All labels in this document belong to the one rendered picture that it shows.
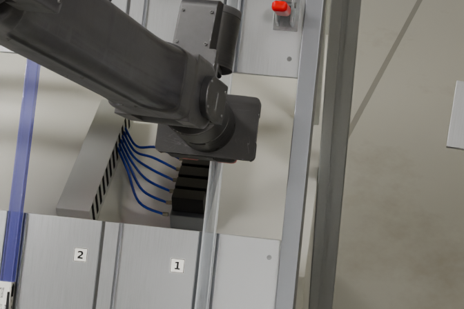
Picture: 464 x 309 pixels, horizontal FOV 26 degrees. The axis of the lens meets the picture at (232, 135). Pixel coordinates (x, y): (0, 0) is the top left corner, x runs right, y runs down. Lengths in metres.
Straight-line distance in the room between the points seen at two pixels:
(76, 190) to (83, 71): 0.80
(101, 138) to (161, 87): 0.78
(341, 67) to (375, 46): 1.55
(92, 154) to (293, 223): 0.51
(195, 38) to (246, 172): 0.66
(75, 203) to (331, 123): 0.38
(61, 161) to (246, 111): 0.62
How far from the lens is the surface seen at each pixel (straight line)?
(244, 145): 1.01
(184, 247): 1.12
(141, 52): 0.73
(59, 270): 1.15
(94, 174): 1.49
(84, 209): 1.44
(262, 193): 1.51
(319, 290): 1.70
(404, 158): 2.57
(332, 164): 1.52
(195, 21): 0.92
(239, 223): 1.46
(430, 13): 3.14
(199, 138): 0.93
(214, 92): 0.86
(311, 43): 1.11
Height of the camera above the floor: 1.64
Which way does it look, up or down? 39 degrees down
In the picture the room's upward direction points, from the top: straight up
